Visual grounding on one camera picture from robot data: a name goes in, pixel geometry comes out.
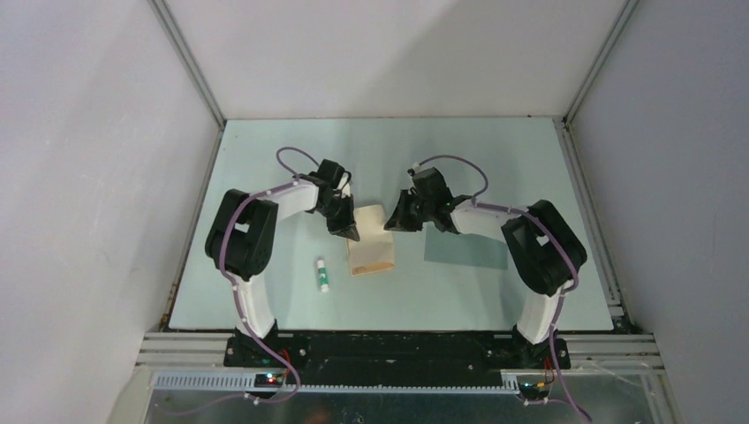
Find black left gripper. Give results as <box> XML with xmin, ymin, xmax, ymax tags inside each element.
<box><xmin>315</xmin><ymin>194</ymin><xmax>359</xmax><ymax>243</ymax></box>

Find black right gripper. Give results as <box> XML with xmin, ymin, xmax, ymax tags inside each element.
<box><xmin>385</xmin><ymin>190</ymin><xmax>435</xmax><ymax>233</ymax></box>

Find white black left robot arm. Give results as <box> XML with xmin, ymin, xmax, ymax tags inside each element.
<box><xmin>205</xmin><ymin>159</ymin><xmax>360</xmax><ymax>368</ymax></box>

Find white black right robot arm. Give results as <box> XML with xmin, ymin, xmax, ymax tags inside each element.
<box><xmin>384</xmin><ymin>167</ymin><xmax>587</xmax><ymax>369</ymax></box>

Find green white glue stick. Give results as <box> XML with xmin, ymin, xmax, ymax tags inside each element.
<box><xmin>315</xmin><ymin>259</ymin><xmax>329</xmax><ymax>292</ymax></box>

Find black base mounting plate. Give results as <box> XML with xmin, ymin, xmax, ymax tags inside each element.
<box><xmin>223</xmin><ymin>329</ymin><xmax>571</xmax><ymax>388</ymax></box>

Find left controller board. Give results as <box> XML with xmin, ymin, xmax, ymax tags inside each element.
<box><xmin>253</xmin><ymin>373</ymin><xmax>285</xmax><ymax>389</ymax></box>

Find controller board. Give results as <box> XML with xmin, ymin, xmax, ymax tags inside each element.
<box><xmin>518</xmin><ymin>382</ymin><xmax>554</xmax><ymax>403</ymax></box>
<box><xmin>253</xmin><ymin>373</ymin><xmax>285</xmax><ymax>389</ymax></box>

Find right controller board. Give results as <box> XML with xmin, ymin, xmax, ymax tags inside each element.
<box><xmin>518</xmin><ymin>382</ymin><xmax>554</xmax><ymax>403</ymax></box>

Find aluminium frame rail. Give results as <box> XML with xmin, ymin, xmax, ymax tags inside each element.
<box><xmin>136</xmin><ymin>331</ymin><xmax>665</xmax><ymax>374</ymax></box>

